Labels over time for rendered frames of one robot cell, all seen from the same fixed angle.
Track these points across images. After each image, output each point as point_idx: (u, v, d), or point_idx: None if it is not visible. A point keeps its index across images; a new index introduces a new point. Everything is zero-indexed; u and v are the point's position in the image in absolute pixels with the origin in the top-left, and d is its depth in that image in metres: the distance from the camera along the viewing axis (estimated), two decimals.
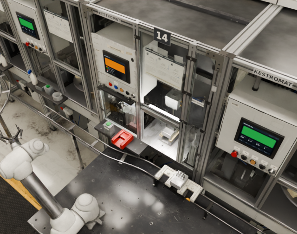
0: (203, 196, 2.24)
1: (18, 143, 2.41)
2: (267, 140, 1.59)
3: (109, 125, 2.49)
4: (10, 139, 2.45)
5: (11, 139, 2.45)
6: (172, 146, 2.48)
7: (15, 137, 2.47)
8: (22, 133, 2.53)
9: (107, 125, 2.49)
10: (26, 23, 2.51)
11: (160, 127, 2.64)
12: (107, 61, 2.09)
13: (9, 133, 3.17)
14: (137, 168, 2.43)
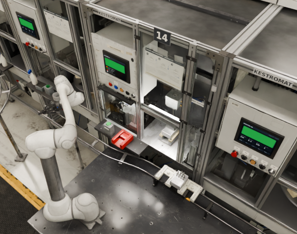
0: (203, 196, 2.24)
1: (61, 102, 2.35)
2: (267, 140, 1.59)
3: (109, 125, 2.49)
4: (56, 109, 2.41)
5: (56, 109, 2.41)
6: (172, 146, 2.48)
7: (53, 106, 2.39)
8: (47, 104, 2.42)
9: (107, 125, 2.49)
10: (26, 23, 2.51)
11: (160, 127, 2.64)
12: (107, 61, 2.09)
13: (9, 133, 3.17)
14: (137, 168, 2.43)
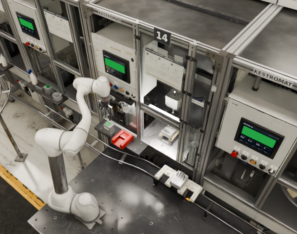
0: (203, 196, 2.24)
1: (99, 97, 2.26)
2: (267, 140, 1.59)
3: (109, 125, 2.49)
4: (106, 105, 2.32)
5: (105, 105, 2.32)
6: (172, 146, 2.48)
7: (101, 104, 2.33)
8: None
9: (107, 125, 2.49)
10: (26, 23, 2.51)
11: (160, 127, 2.64)
12: (107, 61, 2.09)
13: (9, 133, 3.17)
14: (137, 168, 2.43)
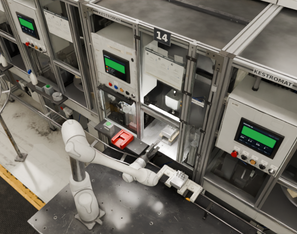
0: (203, 196, 2.24)
1: (136, 159, 2.23)
2: (267, 140, 1.59)
3: (109, 125, 2.49)
4: None
5: None
6: (172, 146, 2.48)
7: (145, 153, 2.28)
8: (151, 147, 2.26)
9: (107, 125, 2.49)
10: (26, 23, 2.51)
11: (160, 127, 2.64)
12: (107, 61, 2.09)
13: (9, 133, 3.17)
14: None
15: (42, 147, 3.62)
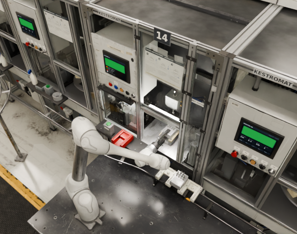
0: (203, 196, 2.24)
1: (148, 145, 2.32)
2: (267, 140, 1.59)
3: (109, 125, 2.49)
4: None
5: None
6: (172, 146, 2.48)
7: None
8: (162, 135, 2.36)
9: (107, 125, 2.49)
10: (26, 23, 2.51)
11: (160, 127, 2.64)
12: (107, 61, 2.09)
13: (9, 133, 3.17)
14: (137, 168, 2.43)
15: (42, 147, 3.62)
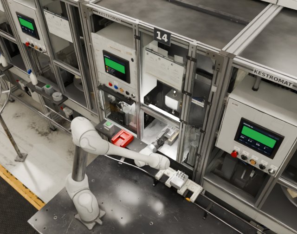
0: (203, 196, 2.24)
1: (147, 145, 2.31)
2: (267, 140, 1.59)
3: (109, 125, 2.49)
4: None
5: None
6: (172, 146, 2.48)
7: None
8: (161, 134, 2.35)
9: (107, 125, 2.49)
10: (26, 23, 2.51)
11: (160, 127, 2.64)
12: (107, 61, 2.09)
13: (9, 133, 3.17)
14: (137, 168, 2.43)
15: (42, 147, 3.62)
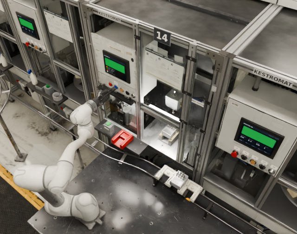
0: (203, 196, 2.24)
1: (87, 101, 2.10)
2: (267, 140, 1.59)
3: (109, 125, 2.49)
4: None
5: None
6: (172, 146, 2.48)
7: None
8: (105, 91, 2.15)
9: (107, 125, 2.49)
10: (26, 23, 2.51)
11: (160, 127, 2.64)
12: (107, 61, 2.09)
13: (9, 133, 3.17)
14: (137, 168, 2.43)
15: (42, 147, 3.62)
